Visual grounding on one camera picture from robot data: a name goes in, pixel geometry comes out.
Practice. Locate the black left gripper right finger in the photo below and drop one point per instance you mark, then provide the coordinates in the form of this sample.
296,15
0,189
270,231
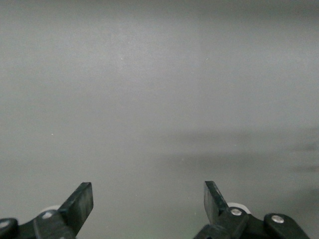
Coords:
214,204

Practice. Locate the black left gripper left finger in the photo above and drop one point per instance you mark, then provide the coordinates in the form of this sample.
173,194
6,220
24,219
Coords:
81,204

